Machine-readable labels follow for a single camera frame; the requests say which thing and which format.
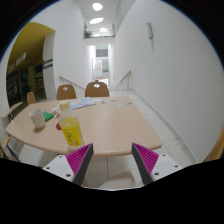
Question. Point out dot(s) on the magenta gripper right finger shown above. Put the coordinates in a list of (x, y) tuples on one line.
[(153, 166)]

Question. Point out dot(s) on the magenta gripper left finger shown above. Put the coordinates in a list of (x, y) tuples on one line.
[(72, 167)]

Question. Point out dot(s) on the yellow label plastic bottle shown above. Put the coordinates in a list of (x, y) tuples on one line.
[(69, 123)]

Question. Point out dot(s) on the red small object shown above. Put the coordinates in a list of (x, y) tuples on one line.
[(58, 127)]

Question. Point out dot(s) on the light wooden table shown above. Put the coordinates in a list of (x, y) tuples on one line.
[(111, 125)]

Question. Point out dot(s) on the green flat object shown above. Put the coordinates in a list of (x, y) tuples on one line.
[(47, 116)]

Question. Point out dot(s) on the left wooden chair back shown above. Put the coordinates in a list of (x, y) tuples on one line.
[(66, 91)]

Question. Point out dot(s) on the right wooden chair back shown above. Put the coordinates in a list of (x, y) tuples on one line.
[(96, 89)]

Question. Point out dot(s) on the yellow chair edge right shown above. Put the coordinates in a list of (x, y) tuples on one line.
[(217, 150)]

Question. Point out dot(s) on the wooden chair far left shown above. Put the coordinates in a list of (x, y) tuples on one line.
[(31, 98)]

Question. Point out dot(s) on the left wooden handrail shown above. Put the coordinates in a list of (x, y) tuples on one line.
[(64, 80)]

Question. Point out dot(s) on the wooden handrail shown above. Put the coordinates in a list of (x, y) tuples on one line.
[(64, 80), (125, 79)]

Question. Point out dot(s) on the right wooden handrail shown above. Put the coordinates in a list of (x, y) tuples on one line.
[(125, 79)]

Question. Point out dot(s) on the potted plant on balcony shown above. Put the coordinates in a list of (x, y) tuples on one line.
[(87, 34)]

